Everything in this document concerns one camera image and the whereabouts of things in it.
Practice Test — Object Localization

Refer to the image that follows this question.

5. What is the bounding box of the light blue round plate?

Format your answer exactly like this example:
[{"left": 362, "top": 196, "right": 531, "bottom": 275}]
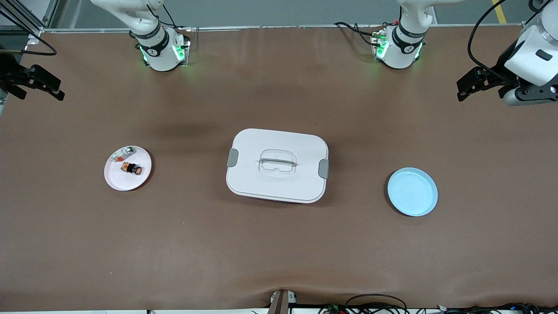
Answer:
[{"left": 387, "top": 167, "right": 439, "bottom": 217}]

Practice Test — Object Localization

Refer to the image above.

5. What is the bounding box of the aluminium frame profile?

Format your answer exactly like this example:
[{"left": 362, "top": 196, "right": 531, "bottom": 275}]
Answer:
[{"left": 0, "top": 0, "right": 59, "bottom": 39}]

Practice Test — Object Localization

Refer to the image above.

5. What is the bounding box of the black base cable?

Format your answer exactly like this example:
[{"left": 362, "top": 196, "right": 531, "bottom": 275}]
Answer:
[
  {"left": 146, "top": 3, "right": 189, "bottom": 32},
  {"left": 334, "top": 21, "right": 381, "bottom": 47}
]

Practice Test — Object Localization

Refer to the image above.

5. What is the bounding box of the black cable bundle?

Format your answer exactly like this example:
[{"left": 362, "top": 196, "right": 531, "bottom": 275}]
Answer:
[{"left": 436, "top": 302, "right": 558, "bottom": 314}]

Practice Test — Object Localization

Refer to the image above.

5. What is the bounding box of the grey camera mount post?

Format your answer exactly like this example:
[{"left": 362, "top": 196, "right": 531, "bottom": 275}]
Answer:
[{"left": 268, "top": 290, "right": 297, "bottom": 314}]

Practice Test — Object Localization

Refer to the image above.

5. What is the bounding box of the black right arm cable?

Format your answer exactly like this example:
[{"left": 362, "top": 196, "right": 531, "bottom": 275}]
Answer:
[{"left": 0, "top": 9, "right": 58, "bottom": 57}]

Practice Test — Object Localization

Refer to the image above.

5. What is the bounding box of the white lidded plastic box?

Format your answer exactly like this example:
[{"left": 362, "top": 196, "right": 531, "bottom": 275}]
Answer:
[{"left": 226, "top": 128, "right": 330, "bottom": 204}]

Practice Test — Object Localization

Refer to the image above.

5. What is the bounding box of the pink round plate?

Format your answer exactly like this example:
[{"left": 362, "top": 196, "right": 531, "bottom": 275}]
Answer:
[{"left": 104, "top": 145, "right": 153, "bottom": 191}]

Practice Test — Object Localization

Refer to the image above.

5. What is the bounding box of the black right base cable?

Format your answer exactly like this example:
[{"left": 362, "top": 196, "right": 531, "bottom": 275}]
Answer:
[{"left": 146, "top": 3, "right": 189, "bottom": 32}]

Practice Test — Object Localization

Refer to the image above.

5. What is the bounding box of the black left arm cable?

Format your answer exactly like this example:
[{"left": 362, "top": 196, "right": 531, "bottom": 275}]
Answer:
[{"left": 467, "top": 0, "right": 510, "bottom": 80}]

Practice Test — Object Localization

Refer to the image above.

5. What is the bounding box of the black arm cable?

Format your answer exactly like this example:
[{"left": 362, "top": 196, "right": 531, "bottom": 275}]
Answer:
[
  {"left": 467, "top": 0, "right": 510, "bottom": 80},
  {"left": 0, "top": 9, "right": 58, "bottom": 57}
]

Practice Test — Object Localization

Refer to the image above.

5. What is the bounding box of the black left base cable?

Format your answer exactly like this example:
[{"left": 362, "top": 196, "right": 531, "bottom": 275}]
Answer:
[{"left": 334, "top": 21, "right": 381, "bottom": 47}]

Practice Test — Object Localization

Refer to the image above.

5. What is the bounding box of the black looped cable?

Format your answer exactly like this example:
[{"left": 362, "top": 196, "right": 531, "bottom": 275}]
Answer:
[{"left": 345, "top": 294, "right": 408, "bottom": 314}]

